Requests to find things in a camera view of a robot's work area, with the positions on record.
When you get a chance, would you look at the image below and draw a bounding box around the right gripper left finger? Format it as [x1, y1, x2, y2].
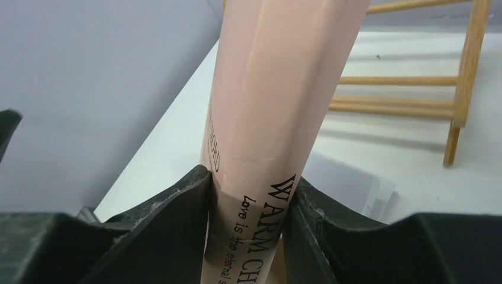
[1, 165, 211, 283]

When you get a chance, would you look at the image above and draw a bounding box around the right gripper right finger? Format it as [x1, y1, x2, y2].
[283, 179, 501, 283]

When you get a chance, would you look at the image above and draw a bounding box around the pink Warm Chord book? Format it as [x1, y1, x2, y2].
[201, 0, 370, 283]

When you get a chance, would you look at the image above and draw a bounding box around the grey white book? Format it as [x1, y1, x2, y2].
[303, 151, 396, 221]

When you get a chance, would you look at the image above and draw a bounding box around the wooden book rack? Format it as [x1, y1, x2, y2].
[329, 0, 491, 167]

